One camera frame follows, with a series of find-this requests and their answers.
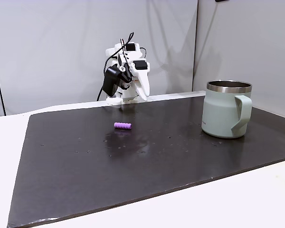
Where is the black oval camera box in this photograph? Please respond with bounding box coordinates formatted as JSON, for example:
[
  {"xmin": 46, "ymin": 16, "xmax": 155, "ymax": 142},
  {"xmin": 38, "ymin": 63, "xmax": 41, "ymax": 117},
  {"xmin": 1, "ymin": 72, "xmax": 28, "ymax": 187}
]
[{"xmin": 102, "ymin": 66, "xmax": 121, "ymax": 98}]

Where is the long black camera cable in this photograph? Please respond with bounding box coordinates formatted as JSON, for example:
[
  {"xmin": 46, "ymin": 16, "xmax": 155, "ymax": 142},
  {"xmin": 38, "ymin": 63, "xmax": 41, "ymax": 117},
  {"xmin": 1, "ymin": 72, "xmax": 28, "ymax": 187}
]
[{"xmin": 96, "ymin": 32, "xmax": 135, "ymax": 102}]

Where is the purple ribbed pen grip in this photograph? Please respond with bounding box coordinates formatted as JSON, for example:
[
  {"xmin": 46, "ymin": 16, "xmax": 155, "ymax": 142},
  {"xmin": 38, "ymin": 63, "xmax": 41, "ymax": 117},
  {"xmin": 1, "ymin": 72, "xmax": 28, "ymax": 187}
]
[{"xmin": 113, "ymin": 122, "xmax": 133, "ymax": 131}]

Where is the pale green steel mug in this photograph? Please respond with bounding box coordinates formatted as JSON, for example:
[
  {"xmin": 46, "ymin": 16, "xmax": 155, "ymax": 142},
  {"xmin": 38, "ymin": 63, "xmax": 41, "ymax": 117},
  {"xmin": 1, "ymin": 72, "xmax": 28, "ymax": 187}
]
[{"xmin": 201, "ymin": 80, "xmax": 253, "ymax": 139}]

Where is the black table mat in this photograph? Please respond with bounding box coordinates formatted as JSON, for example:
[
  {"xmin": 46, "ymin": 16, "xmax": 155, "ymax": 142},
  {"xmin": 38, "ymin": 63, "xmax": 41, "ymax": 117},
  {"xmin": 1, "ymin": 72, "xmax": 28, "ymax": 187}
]
[{"xmin": 7, "ymin": 95, "xmax": 285, "ymax": 228}]

